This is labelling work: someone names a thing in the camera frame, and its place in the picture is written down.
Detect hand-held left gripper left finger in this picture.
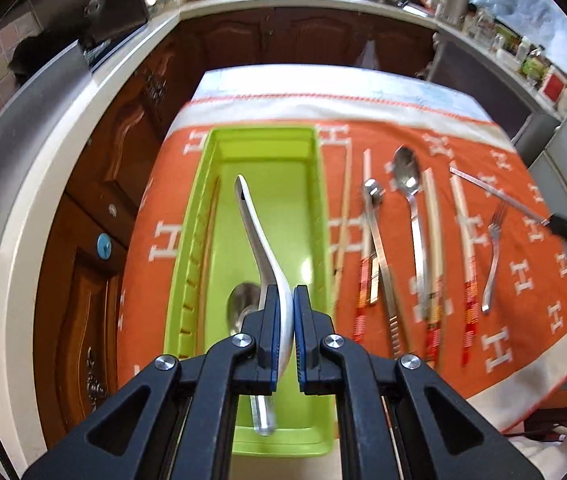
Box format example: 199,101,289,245
23,284,294,480

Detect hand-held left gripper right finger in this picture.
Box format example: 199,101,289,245
293,285,544,480

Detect white ceramic soup spoon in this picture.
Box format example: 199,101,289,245
233,174,297,377

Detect green plastic utensil tray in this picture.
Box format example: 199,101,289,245
162,127,337,458

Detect long handled metal spoon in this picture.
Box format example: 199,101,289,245
392,145,433,320

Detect metal fork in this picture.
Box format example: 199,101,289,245
481,202,510,316

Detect dark handled table knife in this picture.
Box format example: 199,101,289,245
449,166,567,261

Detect orange patterned blanket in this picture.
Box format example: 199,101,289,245
116,94,567,423

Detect wooden kitchen cabinets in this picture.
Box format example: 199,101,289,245
32,6,441,448

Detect pale printed table cover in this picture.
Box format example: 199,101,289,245
193,66,497,123

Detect white kitchen countertop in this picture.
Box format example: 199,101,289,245
0,0,567,466

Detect stainless steel panel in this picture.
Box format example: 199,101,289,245
0,39,98,252

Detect dark hanging wok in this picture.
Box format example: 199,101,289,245
81,0,150,52

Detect row of jars and packets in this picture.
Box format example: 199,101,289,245
461,4,567,108

